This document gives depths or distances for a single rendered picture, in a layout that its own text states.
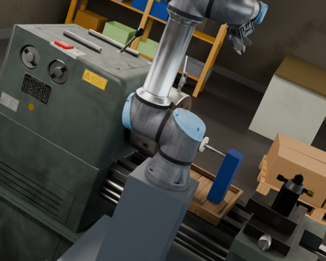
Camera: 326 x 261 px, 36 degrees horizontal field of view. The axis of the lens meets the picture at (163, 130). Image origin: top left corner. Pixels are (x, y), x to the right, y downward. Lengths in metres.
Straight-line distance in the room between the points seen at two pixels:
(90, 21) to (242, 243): 5.73
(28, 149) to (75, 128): 0.27
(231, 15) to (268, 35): 7.33
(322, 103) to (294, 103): 0.33
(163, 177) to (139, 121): 0.19
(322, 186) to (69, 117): 3.06
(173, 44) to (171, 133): 0.27
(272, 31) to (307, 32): 0.56
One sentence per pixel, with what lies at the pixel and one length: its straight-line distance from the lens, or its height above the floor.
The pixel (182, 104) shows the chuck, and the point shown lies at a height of 1.20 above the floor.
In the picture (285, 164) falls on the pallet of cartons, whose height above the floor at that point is 0.38.
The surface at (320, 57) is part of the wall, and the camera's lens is 8.80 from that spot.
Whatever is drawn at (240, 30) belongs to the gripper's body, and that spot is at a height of 1.58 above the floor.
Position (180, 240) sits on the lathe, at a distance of 2.15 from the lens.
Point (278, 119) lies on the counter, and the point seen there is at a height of 0.27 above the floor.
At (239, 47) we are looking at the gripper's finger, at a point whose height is 1.51.
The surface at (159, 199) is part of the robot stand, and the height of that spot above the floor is 1.07.
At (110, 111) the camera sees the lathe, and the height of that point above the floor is 1.12.
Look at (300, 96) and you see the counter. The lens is 6.42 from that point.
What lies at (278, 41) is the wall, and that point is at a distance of 8.81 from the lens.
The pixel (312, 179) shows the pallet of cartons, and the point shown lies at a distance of 4.72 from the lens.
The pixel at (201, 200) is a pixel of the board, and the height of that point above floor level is 0.89.
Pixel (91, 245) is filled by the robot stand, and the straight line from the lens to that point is 1.85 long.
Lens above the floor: 1.80
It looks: 20 degrees down
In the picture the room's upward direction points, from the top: 22 degrees clockwise
